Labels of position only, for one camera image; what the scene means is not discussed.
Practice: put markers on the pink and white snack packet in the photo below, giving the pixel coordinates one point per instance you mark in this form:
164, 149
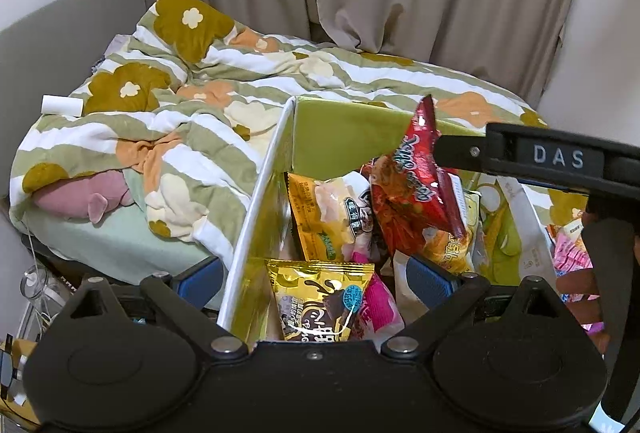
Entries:
567, 253

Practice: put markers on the floral striped blanket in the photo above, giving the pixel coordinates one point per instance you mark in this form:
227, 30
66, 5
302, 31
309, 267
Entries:
210, 78

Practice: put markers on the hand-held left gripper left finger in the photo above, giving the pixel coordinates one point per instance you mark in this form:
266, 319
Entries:
200, 284

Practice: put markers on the person's right hand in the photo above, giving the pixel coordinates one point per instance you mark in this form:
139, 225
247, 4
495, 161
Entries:
575, 300

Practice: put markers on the white tissue roll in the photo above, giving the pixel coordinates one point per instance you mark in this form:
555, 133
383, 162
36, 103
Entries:
61, 106

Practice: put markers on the green cardboard box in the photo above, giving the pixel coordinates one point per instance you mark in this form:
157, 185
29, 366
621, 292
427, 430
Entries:
345, 133

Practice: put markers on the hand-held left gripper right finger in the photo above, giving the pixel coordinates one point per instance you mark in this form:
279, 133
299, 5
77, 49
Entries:
429, 280

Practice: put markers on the red snack packet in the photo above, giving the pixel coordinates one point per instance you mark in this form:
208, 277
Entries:
410, 193

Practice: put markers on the yellow and white chips bag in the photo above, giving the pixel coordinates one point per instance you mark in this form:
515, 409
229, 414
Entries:
320, 213

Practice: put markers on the gold snack packet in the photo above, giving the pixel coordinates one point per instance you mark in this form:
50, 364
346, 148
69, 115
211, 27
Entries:
315, 308

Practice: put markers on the small bright pink packet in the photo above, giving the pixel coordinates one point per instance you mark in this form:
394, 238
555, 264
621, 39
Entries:
382, 310

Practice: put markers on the green bedsheet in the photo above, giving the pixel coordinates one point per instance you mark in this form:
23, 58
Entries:
125, 238

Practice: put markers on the clear glass object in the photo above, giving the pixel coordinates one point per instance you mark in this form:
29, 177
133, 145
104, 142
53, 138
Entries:
35, 283

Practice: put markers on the grey bed headboard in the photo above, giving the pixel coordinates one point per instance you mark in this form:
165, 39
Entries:
60, 23

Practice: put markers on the pink plush toy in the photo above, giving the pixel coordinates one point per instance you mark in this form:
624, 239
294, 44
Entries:
80, 198

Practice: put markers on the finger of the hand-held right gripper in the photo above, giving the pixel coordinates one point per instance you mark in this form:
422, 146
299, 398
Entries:
460, 153

